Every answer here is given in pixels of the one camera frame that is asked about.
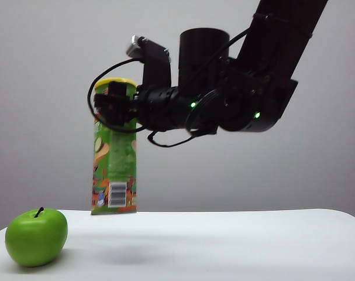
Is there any green chips can yellow lid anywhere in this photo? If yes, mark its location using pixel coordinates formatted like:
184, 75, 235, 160
90, 77, 139, 216

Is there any green apple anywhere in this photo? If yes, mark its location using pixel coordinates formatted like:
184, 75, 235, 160
5, 207, 68, 268

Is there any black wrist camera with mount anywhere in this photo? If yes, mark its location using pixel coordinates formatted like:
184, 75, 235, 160
125, 35, 173, 89

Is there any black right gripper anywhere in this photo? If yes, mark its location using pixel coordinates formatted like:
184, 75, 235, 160
94, 81, 181, 133

